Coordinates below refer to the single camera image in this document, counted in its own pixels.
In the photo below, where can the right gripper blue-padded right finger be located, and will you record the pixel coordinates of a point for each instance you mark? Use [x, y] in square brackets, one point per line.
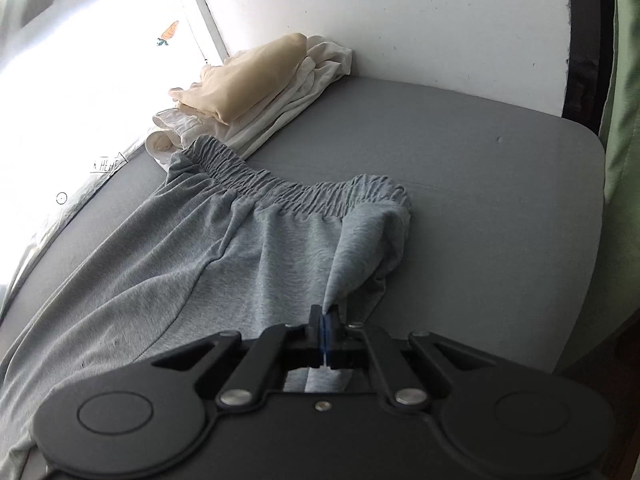
[369, 348]

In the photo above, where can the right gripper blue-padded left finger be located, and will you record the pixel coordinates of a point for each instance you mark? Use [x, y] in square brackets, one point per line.
[279, 349]

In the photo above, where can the grey sweatpants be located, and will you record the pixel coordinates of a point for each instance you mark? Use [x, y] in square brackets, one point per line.
[219, 246]

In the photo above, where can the beige folded garment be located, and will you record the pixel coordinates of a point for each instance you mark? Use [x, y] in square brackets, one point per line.
[228, 91]

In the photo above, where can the white folded garment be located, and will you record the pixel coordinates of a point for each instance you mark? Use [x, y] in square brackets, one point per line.
[176, 128]

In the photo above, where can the white printed curtain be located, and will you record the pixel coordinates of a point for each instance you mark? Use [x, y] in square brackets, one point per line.
[80, 82]

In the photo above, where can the green fabric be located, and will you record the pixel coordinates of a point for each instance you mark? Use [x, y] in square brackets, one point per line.
[620, 241]

